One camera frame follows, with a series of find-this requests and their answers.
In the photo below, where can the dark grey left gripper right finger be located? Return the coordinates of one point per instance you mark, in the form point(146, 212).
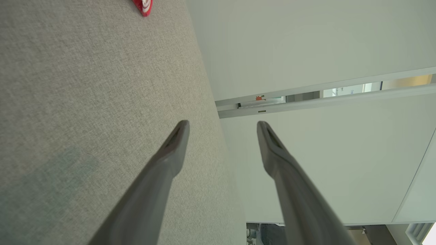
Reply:
point(299, 197)

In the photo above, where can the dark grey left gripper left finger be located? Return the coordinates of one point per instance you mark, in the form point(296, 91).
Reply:
point(150, 190)

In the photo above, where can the red shirt with white trim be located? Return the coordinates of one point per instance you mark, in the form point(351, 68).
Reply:
point(143, 6)

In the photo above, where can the small orange object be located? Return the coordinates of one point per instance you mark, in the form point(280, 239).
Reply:
point(259, 98)

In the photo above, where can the grey fabric sofa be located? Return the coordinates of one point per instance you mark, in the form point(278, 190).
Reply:
point(85, 102)

